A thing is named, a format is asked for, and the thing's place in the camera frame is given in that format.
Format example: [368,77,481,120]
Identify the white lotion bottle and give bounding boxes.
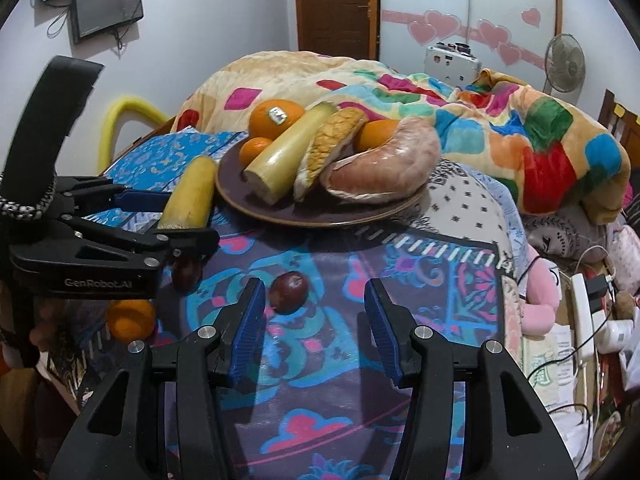
[596,320,634,354]

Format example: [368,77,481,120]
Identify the brown wooden door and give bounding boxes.
[295,0,380,60]

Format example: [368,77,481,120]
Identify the colourful patchwork blanket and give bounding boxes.
[172,51,630,224]

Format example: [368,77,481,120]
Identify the white power strip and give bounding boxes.
[570,273,594,363]

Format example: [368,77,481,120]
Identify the orange with white sticker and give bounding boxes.
[247,99,305,140]

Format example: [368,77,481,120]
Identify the wooden bed headboard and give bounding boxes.
[598,89,640,169]

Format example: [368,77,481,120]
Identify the dark red plum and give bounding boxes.
[171,259,203,295]
[268,271,309,315]

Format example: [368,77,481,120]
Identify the frosted sliding wardrobe doors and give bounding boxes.
[378,0,562,88]

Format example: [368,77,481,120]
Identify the standing electric fan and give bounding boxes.
[544,34,586,93]

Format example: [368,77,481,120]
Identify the white metal box device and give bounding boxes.
[424,41,482,87]

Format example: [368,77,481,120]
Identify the small mandarin orange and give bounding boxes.
[106,299,156,344]

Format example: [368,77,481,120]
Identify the dark brown round plate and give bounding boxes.
[216,142,426,228]

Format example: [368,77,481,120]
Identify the large pomelo segment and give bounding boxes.
[320,116,442,204]

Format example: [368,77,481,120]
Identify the large orange with sticker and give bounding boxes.
[354,119,399,153]

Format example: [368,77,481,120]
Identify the cream filled bread roll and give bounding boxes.
[293,107,369,202]

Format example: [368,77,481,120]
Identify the yellow foam tube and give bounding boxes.
[98,96,169,172]

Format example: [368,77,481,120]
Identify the small wall monitor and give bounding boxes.
[70,0,143,44]

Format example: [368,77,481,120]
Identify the pink patterned pillow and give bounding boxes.
[608,226,640,295]

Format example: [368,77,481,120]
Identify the pink plush toy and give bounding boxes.
[520,245,560,337]

